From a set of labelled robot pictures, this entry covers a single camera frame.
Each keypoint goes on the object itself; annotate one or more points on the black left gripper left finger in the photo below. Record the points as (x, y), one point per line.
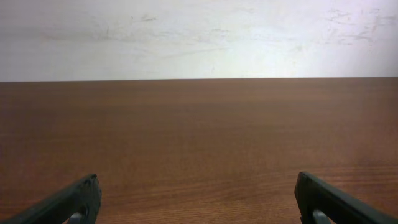
(78, 203)

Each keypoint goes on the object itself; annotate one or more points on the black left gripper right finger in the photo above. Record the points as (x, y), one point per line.
(320, 202)

